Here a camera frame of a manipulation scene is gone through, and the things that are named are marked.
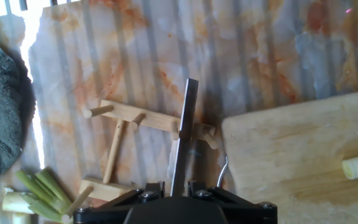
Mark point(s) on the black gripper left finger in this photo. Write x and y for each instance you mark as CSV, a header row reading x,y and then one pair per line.
x,y
110,211

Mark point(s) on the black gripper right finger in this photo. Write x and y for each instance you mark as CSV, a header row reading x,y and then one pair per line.
x,y
247,213

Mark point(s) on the steel cleaver knife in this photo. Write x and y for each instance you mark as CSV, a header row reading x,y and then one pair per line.
x,y
185,140

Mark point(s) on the green scallion leaf bunch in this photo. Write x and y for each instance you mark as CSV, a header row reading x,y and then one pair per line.
x,y
42,189

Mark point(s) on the wooden cutting board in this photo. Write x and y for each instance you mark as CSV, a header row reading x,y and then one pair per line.
x,y
291,140

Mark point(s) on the wooden knife rack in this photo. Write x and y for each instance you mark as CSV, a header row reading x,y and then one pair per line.
x,y
154,119

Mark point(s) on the orange marble pattern mat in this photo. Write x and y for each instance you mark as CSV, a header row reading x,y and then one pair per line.
x,y
259,46

